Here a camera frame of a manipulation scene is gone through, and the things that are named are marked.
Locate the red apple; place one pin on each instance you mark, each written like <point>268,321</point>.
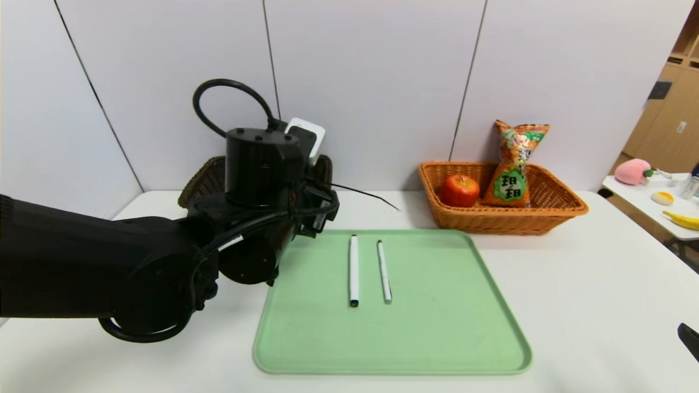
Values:
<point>460,192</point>

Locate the dark brown wicker basket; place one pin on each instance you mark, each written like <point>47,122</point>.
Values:
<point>205,180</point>

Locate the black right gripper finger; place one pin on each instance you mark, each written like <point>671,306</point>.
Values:
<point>691,341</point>

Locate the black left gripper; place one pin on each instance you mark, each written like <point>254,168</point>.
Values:
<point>325,214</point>

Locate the clear bottle blue cap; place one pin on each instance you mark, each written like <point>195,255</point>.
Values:
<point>689,188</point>

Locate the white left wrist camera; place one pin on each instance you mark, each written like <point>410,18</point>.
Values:
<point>310,136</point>

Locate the pink peach toy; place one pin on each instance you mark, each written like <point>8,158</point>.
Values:
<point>631,172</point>

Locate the orange wicker basket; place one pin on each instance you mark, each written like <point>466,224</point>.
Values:
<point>546,213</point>

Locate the light green plastic tray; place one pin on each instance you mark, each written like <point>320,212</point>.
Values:
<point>437,327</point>

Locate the black panel on cabinet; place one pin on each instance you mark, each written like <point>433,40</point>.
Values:
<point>661,90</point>

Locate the orange snack bag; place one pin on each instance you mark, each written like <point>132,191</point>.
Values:
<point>513,164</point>

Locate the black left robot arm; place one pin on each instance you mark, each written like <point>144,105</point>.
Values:
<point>82,262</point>

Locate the thick white marker pen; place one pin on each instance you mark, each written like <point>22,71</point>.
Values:
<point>355,273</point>

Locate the thin grey white pen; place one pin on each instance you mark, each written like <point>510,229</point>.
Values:
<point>385,273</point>

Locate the white side table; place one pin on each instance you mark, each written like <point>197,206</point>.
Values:
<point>636,206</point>

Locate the yellow white round toy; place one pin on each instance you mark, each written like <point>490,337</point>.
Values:
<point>662,198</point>

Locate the yellow banana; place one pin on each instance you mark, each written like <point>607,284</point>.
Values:
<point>682,221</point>

